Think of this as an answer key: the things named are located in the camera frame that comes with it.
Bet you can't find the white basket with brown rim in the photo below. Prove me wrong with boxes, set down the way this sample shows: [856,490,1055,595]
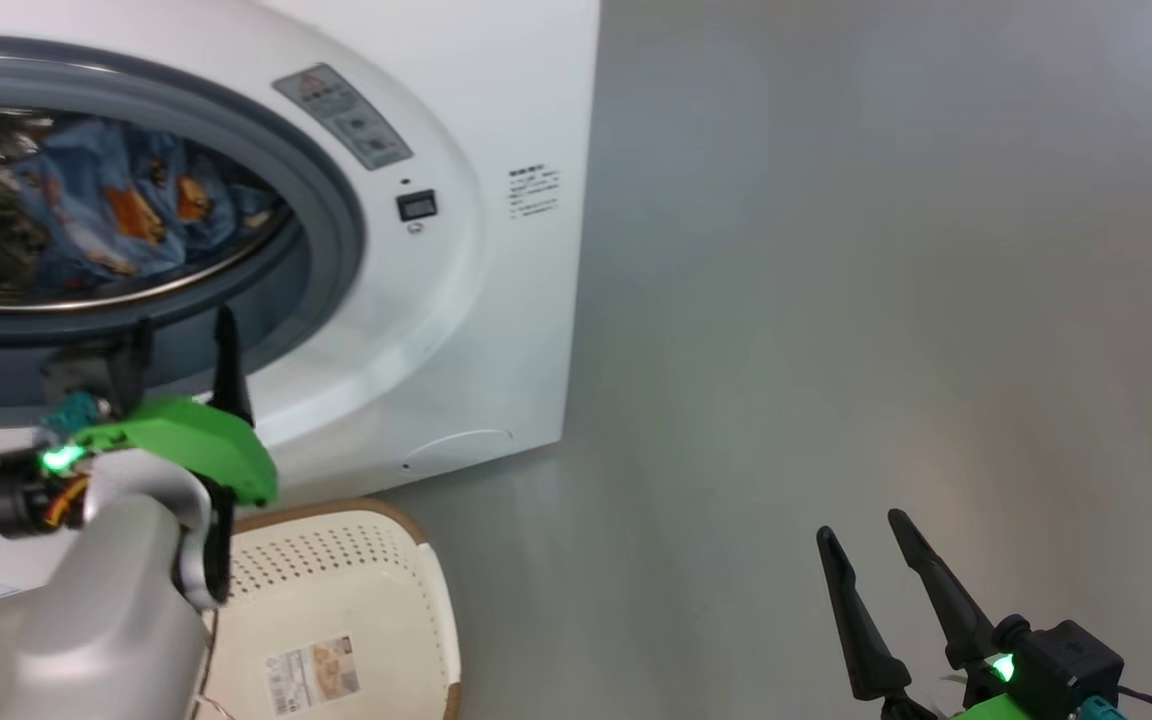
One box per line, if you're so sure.
[191,497,464,720]

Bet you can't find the round drain filter cover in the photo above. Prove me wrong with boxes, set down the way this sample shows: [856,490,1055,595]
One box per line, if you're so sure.
[404,428,515,471]

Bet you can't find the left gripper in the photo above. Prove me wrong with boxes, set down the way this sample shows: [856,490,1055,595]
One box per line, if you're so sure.
[36,305,279,506]

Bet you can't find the grey warning sticker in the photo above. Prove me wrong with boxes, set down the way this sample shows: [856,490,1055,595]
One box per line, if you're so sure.
[272,63,413,171]

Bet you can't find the printed basket label sticker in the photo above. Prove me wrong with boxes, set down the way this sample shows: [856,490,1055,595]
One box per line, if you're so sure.
[264,635,361,718]

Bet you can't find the blue cartoon print garment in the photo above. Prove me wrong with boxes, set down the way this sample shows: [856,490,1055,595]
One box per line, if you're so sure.
[11,115,282,291]

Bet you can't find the black text notice sticker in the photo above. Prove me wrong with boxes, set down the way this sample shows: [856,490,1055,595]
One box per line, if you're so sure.
[508,165,562,219]

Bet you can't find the white front-load washing machine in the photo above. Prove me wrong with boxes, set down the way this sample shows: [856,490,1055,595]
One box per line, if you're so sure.
[0,0,602,613]

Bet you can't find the grey rubber door gasket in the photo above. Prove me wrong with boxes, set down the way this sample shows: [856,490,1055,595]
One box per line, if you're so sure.
[0,35,367,411]

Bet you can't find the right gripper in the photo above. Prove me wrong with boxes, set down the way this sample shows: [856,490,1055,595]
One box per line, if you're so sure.
[816,509,1047,720]

